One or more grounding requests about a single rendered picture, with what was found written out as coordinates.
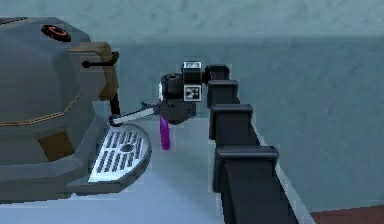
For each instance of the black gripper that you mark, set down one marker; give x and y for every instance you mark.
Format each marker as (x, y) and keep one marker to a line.
(173, 96)

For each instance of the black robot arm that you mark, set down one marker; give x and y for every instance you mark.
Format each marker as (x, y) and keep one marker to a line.
(245, 180)

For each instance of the grey coffee machine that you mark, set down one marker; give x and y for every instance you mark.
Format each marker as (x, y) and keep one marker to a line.
(50, 110)

